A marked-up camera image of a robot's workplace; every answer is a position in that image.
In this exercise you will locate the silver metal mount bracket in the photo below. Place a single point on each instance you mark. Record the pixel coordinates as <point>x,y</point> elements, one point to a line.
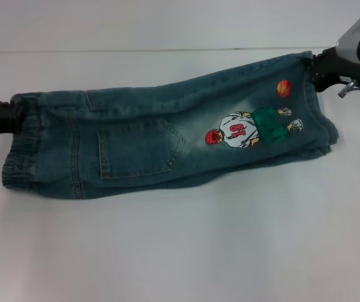
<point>348,87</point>

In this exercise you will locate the blue denim shorts with embroidery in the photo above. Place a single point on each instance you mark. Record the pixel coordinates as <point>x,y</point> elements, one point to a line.
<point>136,141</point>

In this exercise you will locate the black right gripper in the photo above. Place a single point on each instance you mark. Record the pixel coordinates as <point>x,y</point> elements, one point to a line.
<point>340,67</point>

